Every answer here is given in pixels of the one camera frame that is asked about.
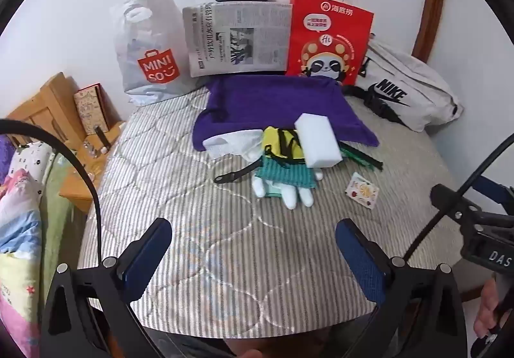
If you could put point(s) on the yellow mesh pouch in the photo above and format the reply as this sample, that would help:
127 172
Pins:
273 141

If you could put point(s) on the small printed packet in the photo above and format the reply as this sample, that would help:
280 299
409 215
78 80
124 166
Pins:
361 189

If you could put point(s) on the light green blanket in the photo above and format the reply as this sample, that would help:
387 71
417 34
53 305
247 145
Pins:
60 201

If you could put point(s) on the grey striped quilt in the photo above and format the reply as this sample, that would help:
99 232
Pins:
225 241

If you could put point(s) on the white paper towel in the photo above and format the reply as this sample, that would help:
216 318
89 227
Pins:
233 143

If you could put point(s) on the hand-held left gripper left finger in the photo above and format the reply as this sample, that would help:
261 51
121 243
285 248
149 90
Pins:
148 257

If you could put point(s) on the colourful printed blanket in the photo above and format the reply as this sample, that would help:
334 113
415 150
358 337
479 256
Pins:
20 245

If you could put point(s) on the white waist bag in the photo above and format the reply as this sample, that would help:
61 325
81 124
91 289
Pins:
401 73

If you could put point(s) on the dark green tissue packet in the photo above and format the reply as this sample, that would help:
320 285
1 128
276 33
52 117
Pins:
357 155

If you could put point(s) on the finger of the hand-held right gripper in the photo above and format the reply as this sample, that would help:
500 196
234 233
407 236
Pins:
496 189
451 199

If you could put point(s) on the folded newspaper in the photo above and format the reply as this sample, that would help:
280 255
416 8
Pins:
241 41

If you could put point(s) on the white plastic shopping bag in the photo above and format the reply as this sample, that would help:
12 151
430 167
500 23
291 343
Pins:
144 41

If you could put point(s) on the white glove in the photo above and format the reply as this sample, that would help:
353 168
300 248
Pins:
291 197

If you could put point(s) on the person's bare leg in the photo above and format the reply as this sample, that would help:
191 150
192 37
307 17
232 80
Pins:
245 353

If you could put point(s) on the white sponge block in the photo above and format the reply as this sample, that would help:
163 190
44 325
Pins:
317 141

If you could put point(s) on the person's right hand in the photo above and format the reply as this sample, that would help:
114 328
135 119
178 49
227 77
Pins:
486 310

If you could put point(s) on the white floral pillow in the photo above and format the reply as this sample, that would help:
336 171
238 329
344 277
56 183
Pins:
32 159

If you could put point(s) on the patterned gift box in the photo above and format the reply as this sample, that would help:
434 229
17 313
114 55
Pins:
91 109

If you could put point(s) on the purple towel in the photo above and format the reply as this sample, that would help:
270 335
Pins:
261 101

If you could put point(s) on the green striped cloth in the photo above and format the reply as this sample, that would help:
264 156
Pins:
285 175

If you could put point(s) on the purple plush cloth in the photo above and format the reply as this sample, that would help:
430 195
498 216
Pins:
6 149

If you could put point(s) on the brown curved wooden frame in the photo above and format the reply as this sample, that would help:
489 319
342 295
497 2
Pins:
433 0

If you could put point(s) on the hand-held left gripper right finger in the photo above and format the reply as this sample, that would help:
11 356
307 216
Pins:
357 257

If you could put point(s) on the red paper bag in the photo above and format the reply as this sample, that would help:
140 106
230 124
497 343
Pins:
333 29

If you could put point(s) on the clear glass cup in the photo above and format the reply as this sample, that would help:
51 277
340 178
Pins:
90 149

